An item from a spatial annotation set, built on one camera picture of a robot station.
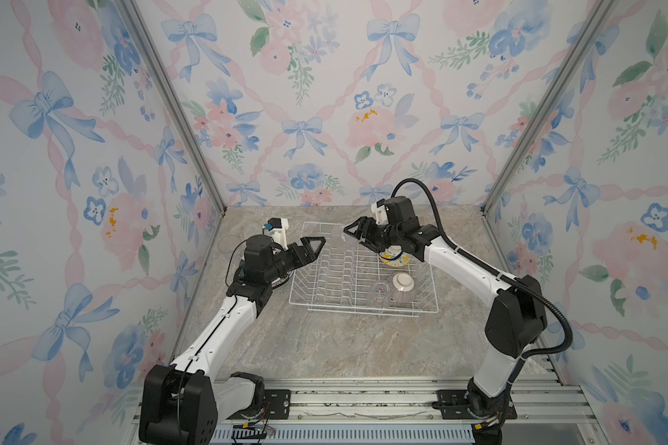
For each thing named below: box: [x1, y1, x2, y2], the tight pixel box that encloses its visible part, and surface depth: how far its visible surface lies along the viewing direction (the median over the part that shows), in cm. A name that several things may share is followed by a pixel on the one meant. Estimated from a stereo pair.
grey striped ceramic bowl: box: [391, 272, 415, 304], surface depth 92 cm
